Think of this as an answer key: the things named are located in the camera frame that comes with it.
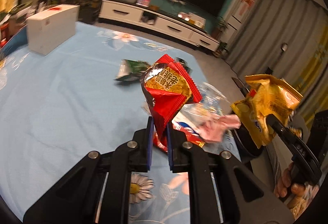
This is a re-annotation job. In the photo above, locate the red snack wrapper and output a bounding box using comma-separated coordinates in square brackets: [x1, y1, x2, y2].
[140, 54, 202, 138]

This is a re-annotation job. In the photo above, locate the pink plastic bag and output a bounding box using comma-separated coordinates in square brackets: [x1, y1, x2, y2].
[198, 114, 241, 143]

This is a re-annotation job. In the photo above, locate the clear plastic bread bag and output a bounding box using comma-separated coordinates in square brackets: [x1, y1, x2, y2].
[180, 82, 230, 133]

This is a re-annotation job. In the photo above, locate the dark green wrapper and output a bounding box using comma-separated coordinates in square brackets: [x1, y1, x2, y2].
[175, 57, 192, 74]

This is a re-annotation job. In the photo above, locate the green snack bag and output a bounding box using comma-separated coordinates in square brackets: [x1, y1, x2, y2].
[115, 59, 151, 82]

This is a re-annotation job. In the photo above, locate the gold snack bag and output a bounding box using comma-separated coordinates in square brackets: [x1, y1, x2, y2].
[231, 74, 302, 148]

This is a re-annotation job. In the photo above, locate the knitted beige sleeve forearm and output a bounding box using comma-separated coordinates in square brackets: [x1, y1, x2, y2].
[287, 185, 320, 220]

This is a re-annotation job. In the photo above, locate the black round trash bin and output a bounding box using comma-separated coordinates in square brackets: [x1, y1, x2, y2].
[232, 114, 309, 165]

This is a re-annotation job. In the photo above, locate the person's right hand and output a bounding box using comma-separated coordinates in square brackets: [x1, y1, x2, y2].
[273, 162, 320, 201]

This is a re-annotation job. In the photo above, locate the potted plant on floor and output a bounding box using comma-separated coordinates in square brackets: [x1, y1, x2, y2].
[213, 41, 229, 59]

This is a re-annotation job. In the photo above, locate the light blue floral tablecloth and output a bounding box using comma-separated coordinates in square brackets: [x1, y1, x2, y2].
[1, 23, 241, 219]

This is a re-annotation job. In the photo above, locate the potted plant right of cabinet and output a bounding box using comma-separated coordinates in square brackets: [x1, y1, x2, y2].
[211, 16, 227, 40]

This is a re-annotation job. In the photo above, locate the white tv cabinet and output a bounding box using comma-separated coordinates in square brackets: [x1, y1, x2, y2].
[98, 0, 219, 52]

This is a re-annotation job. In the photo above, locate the grey curtain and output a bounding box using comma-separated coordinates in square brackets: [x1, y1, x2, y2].
[226, 0, 327, 125]

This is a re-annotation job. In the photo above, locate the plant stand left of cabinet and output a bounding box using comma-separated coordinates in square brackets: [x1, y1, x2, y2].
[74, 0, 101, 24]

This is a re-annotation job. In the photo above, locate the white cardboard box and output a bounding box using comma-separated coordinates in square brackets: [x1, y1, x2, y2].
[27, 4, 80, 56]

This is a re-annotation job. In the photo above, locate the red chinese knot decoration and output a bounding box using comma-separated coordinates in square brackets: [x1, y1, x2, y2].
[239, 0, 255, 16]

